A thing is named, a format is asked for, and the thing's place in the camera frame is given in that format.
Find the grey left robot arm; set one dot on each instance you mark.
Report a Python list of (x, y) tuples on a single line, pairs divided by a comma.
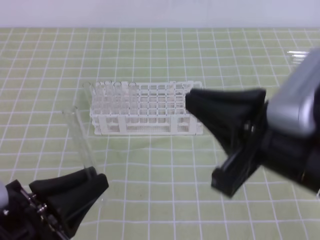
[(53, 209)]

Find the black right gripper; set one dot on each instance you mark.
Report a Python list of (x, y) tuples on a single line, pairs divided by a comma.
[(228, 116)]

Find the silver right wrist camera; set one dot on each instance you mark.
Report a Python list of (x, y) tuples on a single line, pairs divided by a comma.
[(292, 108)]

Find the clear glass test tube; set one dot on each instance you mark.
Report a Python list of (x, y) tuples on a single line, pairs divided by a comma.
[(81, 143)]

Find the white plastic test tube rack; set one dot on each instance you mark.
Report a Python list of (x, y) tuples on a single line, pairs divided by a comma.
[(161, 110)]

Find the glass tube leaning on rack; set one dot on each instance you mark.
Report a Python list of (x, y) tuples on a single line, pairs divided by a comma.
[(87, 87)]

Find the pile of spare glass tubes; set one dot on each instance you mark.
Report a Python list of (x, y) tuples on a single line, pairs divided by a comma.
[(296, 57)]

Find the green checkered tablecloth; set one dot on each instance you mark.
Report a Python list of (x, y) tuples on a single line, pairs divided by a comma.
[(159, 186)]

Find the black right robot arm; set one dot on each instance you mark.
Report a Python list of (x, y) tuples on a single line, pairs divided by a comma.
[(295, 158)]

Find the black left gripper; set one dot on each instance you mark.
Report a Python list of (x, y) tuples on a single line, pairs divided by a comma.
[(70, 197)]

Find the glass test tube in rack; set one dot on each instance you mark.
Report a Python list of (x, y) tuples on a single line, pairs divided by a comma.
[(100, 96), (118, 97), (108, 85), (132, 86)]

